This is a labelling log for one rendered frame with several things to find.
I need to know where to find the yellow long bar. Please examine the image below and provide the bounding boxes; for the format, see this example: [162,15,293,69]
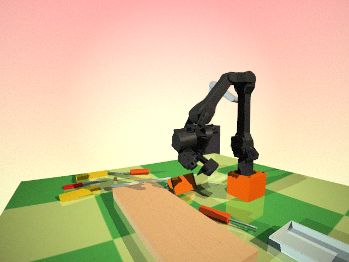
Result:
[76,170,107,181]
[59,185,100,202]

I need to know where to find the orange-handled awl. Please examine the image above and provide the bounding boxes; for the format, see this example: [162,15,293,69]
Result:
[198,205,257,229]
[114,169,149,175]

